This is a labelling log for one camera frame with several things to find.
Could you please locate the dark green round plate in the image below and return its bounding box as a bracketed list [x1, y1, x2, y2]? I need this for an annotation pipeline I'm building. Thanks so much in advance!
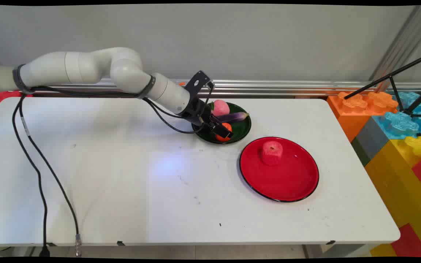
[191, 102, 252, 145]

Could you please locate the aluminium rail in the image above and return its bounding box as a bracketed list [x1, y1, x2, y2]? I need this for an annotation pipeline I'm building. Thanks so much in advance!
[99, 78, 421, 98]

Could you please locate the red round plate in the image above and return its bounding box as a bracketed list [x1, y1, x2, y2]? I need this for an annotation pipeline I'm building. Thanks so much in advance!
[239, 137, 320, 203]

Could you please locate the dark green giant toy block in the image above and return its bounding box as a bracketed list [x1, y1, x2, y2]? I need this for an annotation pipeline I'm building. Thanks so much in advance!
[351, 137, 371, 167]

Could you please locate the orange giant toy block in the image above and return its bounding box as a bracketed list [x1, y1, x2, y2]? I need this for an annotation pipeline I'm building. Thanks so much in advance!
[327, 91, 399, 143]

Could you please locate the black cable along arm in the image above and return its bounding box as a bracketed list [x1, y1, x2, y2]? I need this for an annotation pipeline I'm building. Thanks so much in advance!
[31, 86, 211, 134]

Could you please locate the grey cable strap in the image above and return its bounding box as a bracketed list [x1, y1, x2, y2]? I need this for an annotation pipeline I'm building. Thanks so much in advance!
[12, 64, 33, 94]
[137, 75, 157, 100]

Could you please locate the red toy apple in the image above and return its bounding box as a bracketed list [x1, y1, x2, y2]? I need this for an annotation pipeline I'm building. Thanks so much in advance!
[261, 141, 283, 166]

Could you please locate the black cable with metal plug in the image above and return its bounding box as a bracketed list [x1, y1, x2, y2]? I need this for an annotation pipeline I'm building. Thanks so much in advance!
[19, 93, 84, 257]

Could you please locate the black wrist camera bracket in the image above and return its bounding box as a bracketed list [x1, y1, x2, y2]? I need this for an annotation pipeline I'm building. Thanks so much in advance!
[184, 70, 215, 98]

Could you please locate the orange toy fruit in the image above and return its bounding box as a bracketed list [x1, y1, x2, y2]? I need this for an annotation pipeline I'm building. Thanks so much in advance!
[215, 122, 233, 142]

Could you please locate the yellow giant toy block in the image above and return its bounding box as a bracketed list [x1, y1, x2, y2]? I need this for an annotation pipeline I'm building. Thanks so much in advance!
[365, 136, 421, 257]

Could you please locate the blue giant toy block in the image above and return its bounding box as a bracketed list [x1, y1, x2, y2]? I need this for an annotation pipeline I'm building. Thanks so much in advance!
[373, 91, 421, 140]

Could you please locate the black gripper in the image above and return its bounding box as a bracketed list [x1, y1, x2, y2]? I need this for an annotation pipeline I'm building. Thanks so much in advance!
[186, 98, 234, 139]

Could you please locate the grey giant toy block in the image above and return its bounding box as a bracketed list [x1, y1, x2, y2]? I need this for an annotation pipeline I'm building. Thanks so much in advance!
[357, 117, 392, 162]

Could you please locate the black tripod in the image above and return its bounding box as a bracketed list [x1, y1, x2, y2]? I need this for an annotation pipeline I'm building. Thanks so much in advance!
[344, 51, 421, 118]

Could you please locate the pink toy peach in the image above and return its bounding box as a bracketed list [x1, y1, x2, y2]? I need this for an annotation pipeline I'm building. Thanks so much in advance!
[212, 99, 231, 117]

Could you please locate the purple toy eggplant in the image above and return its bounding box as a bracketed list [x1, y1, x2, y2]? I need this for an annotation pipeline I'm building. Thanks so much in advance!
[216, 112, 250, 123]

